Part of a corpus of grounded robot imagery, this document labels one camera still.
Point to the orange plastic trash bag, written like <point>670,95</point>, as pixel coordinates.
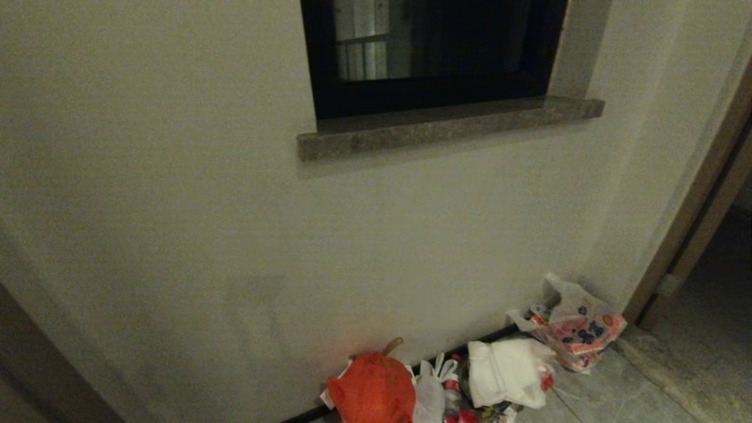
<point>373,390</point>

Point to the small clear plastic bag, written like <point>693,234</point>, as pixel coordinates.
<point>430,395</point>

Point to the white plastic trash bag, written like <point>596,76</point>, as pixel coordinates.
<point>508,373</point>

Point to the printed clear plastic bag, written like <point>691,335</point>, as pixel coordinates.
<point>578,329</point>

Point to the grey stone window sill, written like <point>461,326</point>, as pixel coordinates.
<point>446,126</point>

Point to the black framed window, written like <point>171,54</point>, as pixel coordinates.
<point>432,91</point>

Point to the brown wooden door frame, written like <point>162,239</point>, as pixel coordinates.
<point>693,205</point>

